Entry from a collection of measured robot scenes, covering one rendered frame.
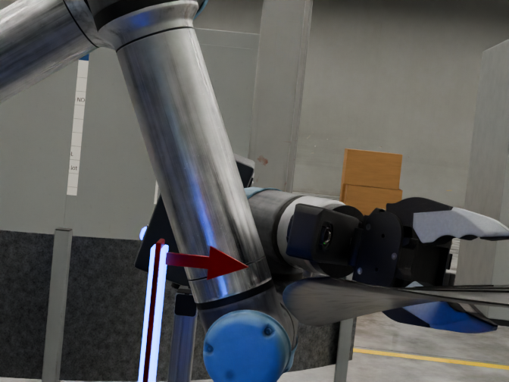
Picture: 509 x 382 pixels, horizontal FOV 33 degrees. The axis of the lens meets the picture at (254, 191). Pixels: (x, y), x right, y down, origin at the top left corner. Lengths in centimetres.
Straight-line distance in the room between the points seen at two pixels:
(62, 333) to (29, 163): 463
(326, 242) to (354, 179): 797
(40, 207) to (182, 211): 618
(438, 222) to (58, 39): 45
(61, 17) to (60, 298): 149
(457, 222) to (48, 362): 180
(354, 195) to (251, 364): 796
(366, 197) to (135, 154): 289
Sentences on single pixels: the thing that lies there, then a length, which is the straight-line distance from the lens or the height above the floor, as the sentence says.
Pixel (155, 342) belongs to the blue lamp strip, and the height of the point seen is 112.
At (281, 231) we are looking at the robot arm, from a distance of 84.
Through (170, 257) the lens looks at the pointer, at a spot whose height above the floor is 118.
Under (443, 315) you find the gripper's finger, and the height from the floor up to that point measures 114.
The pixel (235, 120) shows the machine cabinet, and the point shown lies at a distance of 661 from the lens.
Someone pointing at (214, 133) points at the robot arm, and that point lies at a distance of 76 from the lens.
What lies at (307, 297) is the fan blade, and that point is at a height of 116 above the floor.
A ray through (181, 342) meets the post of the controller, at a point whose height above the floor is 99.
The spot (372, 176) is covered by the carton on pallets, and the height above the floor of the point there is 98.
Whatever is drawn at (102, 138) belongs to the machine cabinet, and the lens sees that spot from 677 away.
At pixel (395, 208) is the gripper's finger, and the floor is 122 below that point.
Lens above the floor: 127
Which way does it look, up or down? 4 degrees down
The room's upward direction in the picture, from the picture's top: 6 degrees clockwise
